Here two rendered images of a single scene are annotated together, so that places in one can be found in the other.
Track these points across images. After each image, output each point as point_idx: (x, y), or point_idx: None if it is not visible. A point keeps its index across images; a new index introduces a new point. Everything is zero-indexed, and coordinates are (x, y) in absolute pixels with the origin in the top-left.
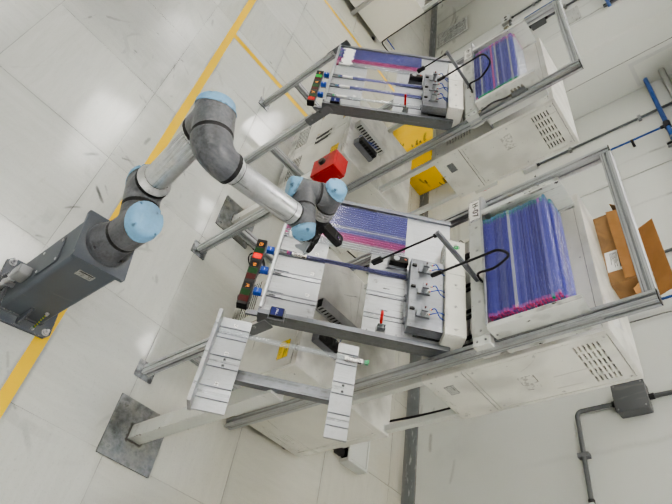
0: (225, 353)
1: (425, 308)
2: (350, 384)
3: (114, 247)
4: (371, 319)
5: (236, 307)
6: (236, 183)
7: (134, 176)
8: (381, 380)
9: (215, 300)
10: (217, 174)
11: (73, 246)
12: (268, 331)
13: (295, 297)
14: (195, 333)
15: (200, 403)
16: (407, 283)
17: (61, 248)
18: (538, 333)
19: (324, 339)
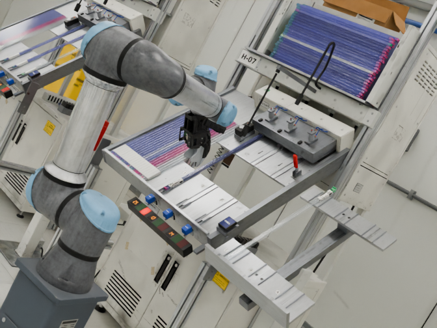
0: (250, 271)
1: (312, 131)
2: (346, 209)
3: (89, 260)
4: (281, 176)
5: (184, 257)
6: (184, 88)
7: (48, 179)
8: (319, 220)
9: (88, 324)
10: (173, 84)
11: (38, 302)
12: (182, 286)
13: (217, 208)
14: None
15: (290, 313)
16: (266, 138)
17: (15, 325)
18: (402, 77)
19: (241, 240)
